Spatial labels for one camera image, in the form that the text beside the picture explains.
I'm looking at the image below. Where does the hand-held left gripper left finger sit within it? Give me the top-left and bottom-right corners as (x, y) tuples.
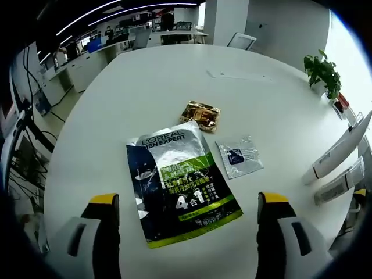
(43, 192), (121, 279)

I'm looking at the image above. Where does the potted green plant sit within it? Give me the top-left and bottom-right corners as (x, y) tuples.
(303, 48), (343, 101)

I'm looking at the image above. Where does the dark green skincare sachet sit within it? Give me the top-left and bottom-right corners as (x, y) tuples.
(126, 120), (244, 249)

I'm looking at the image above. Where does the white office chair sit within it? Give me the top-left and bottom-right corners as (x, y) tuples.
(226, 31), (257, 52)

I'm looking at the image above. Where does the white office desk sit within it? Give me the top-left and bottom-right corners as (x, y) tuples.
(43, 43), (131, 94)

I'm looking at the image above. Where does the small silver skincare sachet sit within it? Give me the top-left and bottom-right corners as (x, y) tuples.
(214, 134), (264, 180)

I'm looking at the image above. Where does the gold foil skincare sachet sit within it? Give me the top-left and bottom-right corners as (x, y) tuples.
(178, 100), (221, 134)

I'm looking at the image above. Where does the red box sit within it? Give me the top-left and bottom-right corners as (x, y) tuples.
(333, 92), (352, 113)

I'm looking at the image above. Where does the tall white skincare tube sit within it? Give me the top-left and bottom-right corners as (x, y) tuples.
(301, 111), (372, 186)

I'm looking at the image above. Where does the white skincare tube grey print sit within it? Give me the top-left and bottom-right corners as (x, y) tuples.
(313, 156), (366, 206)

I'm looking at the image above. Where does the blue box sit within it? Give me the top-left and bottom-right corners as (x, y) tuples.
(87, 36), (103, 55)

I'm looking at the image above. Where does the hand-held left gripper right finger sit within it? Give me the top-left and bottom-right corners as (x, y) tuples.
(257, 191), (335, 279)

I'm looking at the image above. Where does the light grey office chair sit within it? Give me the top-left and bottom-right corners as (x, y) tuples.
(133, 27), (152, 51)

